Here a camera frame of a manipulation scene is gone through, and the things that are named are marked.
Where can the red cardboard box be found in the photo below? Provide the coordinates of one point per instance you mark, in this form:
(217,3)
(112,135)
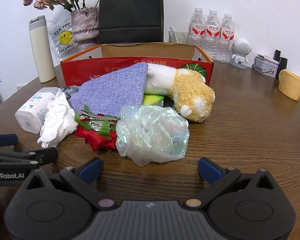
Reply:
(95,67)

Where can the white tissue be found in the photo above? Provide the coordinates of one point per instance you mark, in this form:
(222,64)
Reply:
(57,122)

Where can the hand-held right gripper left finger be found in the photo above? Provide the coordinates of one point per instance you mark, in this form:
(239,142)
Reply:
(91,171)

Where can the white robot-shaped speaker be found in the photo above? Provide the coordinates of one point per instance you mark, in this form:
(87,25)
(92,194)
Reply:
(241,47)

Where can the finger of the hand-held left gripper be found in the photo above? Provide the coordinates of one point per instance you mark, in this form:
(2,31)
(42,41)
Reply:
(47,155)
(5,140)

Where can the white and yellow plush toy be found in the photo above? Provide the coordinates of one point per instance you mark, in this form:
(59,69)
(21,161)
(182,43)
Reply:
(190,92)

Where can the white thermos bottle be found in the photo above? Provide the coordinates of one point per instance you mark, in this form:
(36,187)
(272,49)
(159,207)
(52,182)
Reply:
(41,55)

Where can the yellow mug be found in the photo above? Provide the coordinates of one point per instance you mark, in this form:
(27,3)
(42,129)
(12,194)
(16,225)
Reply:
(290,85)

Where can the pink small device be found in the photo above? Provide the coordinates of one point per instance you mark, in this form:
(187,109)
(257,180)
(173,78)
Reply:
(267,58)

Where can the green small box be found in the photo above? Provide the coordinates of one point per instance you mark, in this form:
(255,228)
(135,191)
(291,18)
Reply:
(152,100)

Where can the grey tin box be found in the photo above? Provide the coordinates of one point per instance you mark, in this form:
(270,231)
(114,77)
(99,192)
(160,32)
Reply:
(265,69)

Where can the black rectangular tube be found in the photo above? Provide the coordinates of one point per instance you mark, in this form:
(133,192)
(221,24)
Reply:
(278,55)
(283,63)

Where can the purple fabric pouch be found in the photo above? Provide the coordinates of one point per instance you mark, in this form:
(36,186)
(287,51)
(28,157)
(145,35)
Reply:
(115,90)

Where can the black paper bag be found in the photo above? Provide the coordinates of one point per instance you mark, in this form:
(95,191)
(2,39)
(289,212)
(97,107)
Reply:
(130,10)

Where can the clear glass cup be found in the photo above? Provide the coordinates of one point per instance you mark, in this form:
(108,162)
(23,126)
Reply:
(182,37)

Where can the red flower hair clip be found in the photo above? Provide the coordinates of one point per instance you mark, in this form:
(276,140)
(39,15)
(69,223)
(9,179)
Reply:
(100,140)

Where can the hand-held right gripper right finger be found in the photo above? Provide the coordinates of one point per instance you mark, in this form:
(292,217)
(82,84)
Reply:
(210,171)

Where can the purple textured vase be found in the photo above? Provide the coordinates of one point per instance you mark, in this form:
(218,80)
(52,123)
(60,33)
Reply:
(85,27)

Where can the clear smiley plastic bag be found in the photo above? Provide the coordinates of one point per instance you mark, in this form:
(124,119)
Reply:
(62,40)

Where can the wooden desktop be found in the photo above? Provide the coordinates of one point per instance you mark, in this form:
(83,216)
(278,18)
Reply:
(240,130)

